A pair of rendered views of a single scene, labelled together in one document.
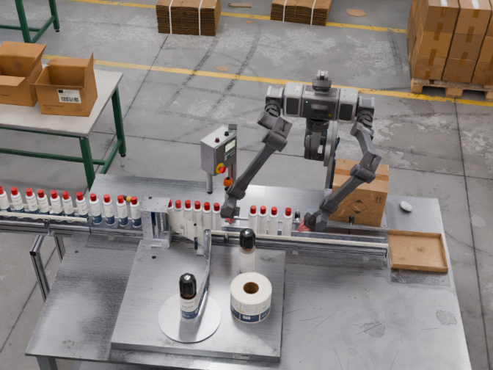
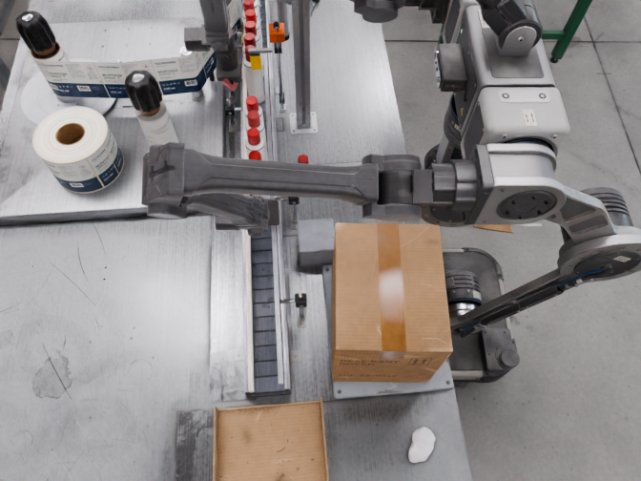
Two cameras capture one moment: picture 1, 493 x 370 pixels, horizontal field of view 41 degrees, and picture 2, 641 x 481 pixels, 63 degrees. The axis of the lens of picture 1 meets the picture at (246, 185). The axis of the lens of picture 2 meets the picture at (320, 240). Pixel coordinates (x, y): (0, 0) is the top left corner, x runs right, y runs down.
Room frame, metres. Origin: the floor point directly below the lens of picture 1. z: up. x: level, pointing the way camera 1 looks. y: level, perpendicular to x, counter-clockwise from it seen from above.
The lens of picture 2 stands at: (2.56, -1.07, 2.16)
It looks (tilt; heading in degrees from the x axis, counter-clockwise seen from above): 62 degrees down; 80
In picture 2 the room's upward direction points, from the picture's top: 1 degrees clockwise
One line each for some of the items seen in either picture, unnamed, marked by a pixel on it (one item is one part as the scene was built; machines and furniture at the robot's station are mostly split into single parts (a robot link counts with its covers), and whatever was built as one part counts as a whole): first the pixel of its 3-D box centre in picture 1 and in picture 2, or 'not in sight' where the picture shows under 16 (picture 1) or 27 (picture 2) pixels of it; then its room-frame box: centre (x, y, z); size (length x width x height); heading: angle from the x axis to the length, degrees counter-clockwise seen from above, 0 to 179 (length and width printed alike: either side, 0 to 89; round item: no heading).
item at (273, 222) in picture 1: (273, 222); (257, 156); (2.53, -0.15, 0.98); 0.05 x 0.05 x 0.20
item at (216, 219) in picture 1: (216, 217); (253, 74); (2.55, 0.16, 0.98); 0.05 x 0.05 x 0.20
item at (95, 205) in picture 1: (95, 208); not in sight; (2.60, 0.83, 0.98); 0.05 x 0.05 x 0.20
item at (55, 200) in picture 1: (56, 205); not in sight; (2.61, 1.05, 0.98); 0.05 x 0.05 x 0.20
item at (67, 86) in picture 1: (66, 81); not in sight; (3.89, 1.28, 0.97); 0.51 x 0.39 x 0.37; 177
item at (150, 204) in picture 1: (155, 204); not in sight; (2.48, 0.47, 1.14); 0.14 x 0.11 x 0.01; 86
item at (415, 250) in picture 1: (417, 249); (271, 470); (2.47, -0.95, 0.85); 0.30 x 0.26 x 0.04; 86
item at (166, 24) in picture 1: (189, 9); not in sight; (6.65, 0.68, 0.16); 0.65 x 0.54 x 0.32; 86
